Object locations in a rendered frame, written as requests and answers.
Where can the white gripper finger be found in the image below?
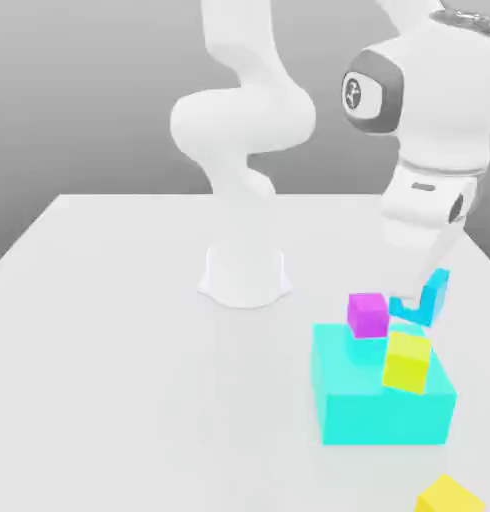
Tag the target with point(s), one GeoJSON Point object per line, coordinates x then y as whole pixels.
{"type": "Point", "coordinates": [435, 260]}

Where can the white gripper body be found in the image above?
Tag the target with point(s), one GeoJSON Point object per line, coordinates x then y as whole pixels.
{"type": "Point", "coordinates": [421, 204]}

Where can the small blue cube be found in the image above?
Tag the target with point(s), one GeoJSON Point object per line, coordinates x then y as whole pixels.
{"type": "Point", "coordinates": [434, 294]}

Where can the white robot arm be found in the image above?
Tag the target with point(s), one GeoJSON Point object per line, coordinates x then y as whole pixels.
{"type": "Point", "coordinates": [245, 120]}

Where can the small magenta cube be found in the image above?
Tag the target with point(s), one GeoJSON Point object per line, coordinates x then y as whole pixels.
{"type": "Point", "coordinates": [368, 316]}

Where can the small yellow cube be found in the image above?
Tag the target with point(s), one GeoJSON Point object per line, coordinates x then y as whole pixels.
{"type": "Point", "coordinates": [405, 364]}
{"type": "Point", "coordinates": [449, 498]}

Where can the large cyan box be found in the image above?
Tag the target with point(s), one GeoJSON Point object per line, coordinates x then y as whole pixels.
{"type": "Point", "coordinates": [389, 420]}

